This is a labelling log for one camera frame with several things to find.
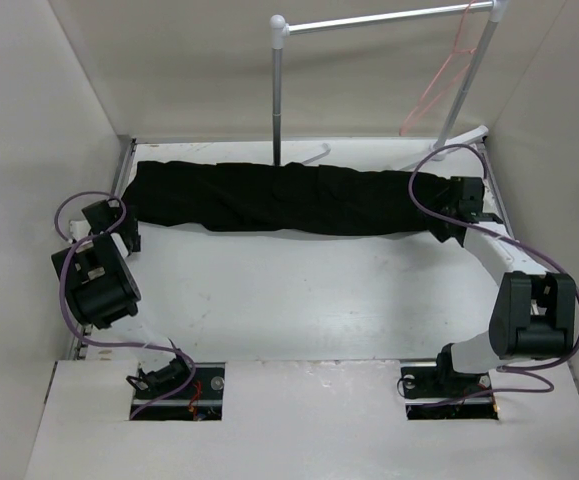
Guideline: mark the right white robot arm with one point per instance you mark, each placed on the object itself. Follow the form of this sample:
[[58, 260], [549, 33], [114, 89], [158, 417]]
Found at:
[[533, 316]]

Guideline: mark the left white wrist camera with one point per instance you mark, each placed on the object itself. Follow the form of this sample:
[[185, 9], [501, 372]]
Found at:
[[79, 229]]

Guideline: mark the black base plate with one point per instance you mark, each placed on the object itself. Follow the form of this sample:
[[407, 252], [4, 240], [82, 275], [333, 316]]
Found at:
[[459, 397], [200, 400]]

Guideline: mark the pink wire hanger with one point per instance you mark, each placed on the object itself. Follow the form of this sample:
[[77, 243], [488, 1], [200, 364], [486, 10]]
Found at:
[[448, 74]]

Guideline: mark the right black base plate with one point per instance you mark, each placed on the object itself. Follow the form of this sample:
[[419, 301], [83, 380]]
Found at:
[[459, 397]]

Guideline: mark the white clothes rack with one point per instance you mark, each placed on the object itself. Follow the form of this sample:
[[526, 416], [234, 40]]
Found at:
[[281, 30]]

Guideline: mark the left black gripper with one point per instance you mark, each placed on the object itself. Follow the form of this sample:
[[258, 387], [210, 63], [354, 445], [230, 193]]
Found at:
[[130, 221]]

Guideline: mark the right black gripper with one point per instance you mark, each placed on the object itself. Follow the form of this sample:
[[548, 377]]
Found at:
[[442, 199]]

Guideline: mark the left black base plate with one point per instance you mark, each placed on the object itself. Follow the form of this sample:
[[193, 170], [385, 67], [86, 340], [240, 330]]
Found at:
[[200, 400]]

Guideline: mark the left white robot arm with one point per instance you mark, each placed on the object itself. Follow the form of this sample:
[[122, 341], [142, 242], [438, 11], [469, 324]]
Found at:
[[98, 295]]

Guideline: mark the black trousers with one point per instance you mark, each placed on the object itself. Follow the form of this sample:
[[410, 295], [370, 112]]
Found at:
[[246, 197]]

